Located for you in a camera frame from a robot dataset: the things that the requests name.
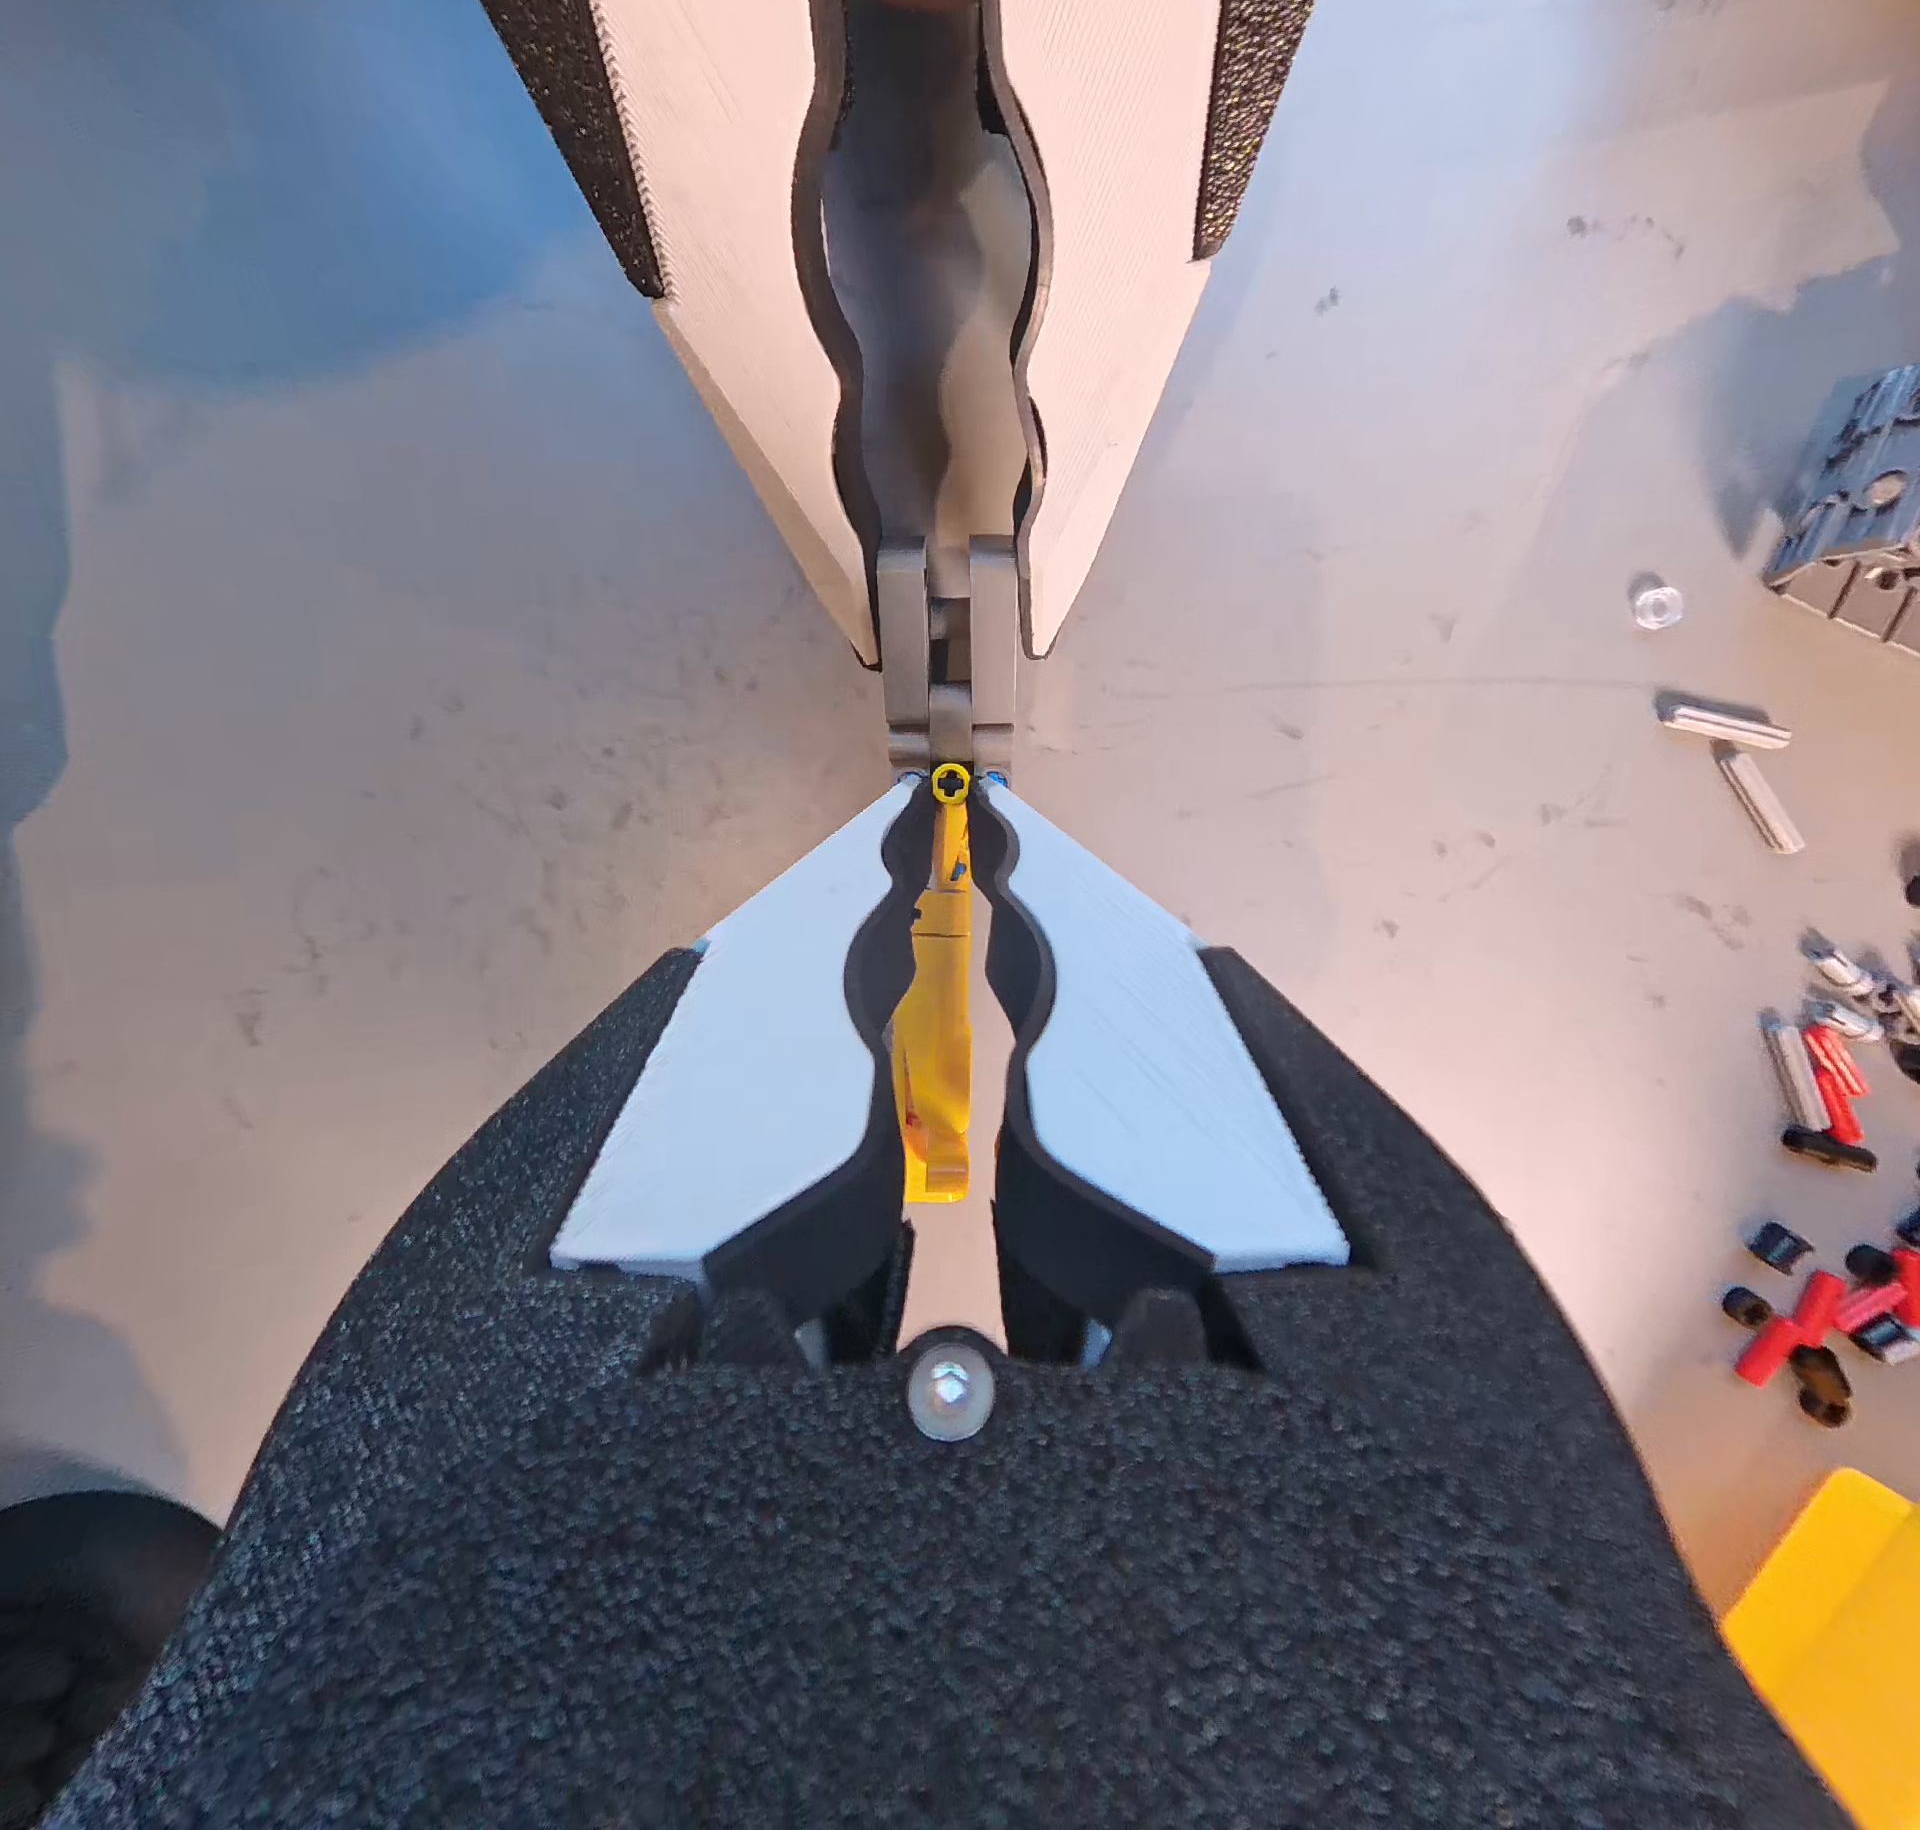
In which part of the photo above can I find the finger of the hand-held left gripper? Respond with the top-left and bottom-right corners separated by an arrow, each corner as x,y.
981,0 -> 1234,661
577,0 -> 887,669

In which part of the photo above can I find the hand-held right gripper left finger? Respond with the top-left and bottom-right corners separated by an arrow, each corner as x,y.
547,781 -> 919,1277

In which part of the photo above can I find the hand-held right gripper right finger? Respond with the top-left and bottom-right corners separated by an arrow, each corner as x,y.
972,781 -> 1352,1275

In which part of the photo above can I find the yellow toy brick cylinder assembly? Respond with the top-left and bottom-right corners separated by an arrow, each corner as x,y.
887,772 -> 977,1204

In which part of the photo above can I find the grey yellow toy brick assembly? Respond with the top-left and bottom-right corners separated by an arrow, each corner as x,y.
874,531 -> 1024,813

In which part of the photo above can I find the yellow plastic parts bin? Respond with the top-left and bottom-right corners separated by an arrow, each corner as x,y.
1721,1469 -> 1920,1830

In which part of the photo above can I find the grey desk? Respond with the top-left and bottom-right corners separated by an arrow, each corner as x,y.
0,0 -> 1920,1830

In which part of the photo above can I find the pile of black red pins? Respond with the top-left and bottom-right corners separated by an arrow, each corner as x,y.
1722,841 -> 1920,1429

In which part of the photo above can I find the tracked toy brick vehicle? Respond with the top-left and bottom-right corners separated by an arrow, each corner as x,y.
1761,365 -> 1920,650

